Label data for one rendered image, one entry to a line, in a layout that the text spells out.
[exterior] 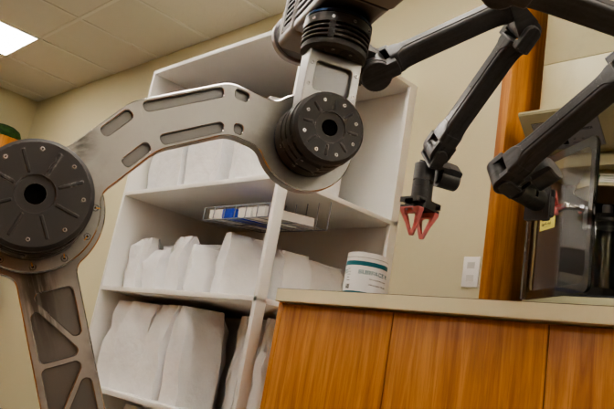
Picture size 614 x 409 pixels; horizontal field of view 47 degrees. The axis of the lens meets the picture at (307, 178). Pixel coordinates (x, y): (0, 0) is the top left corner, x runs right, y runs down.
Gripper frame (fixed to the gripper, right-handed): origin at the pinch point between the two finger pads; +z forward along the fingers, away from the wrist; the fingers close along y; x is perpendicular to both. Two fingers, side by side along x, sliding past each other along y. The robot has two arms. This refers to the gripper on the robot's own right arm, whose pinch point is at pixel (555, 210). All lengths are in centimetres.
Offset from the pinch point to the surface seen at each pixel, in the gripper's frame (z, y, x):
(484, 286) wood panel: 6.5, -18.9, 22.3
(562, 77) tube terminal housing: 15.6, 45.9, 9.5
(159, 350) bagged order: -6, -51, 156
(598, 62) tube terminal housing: 16, 48, -1
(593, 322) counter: -14.3, -29.8, -18.4
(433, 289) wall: 58, -11, 78
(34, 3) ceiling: -31, 144, 348
